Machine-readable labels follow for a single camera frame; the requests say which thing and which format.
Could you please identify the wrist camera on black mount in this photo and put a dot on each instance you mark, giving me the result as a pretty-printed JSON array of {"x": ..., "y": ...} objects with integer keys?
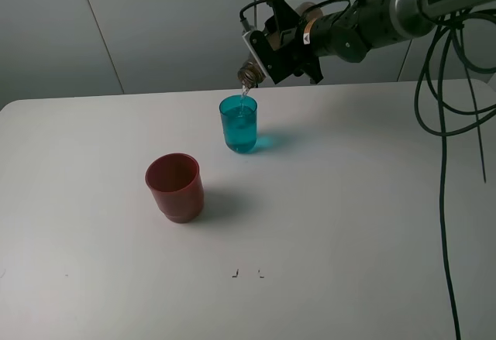
[{"x": 264, "y": 62}]

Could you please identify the red plastic cup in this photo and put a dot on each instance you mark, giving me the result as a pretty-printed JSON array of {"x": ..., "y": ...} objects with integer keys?
[{"x": 176, "y": 185}]

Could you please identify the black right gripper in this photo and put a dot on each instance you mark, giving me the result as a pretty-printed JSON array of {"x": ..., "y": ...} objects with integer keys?
[{"x": 338, "y": 34}]

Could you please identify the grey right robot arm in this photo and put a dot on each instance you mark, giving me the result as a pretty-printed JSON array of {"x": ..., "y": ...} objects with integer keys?
[{"x": 387, "y": 22}]

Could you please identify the teal translucent plastic cup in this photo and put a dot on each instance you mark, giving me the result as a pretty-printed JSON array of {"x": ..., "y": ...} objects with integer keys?
[{"x": 239, "y": 122}]

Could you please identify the smoky transparent water bottle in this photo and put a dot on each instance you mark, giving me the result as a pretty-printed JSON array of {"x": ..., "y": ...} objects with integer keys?
[{"x": 282, "y": 28}]

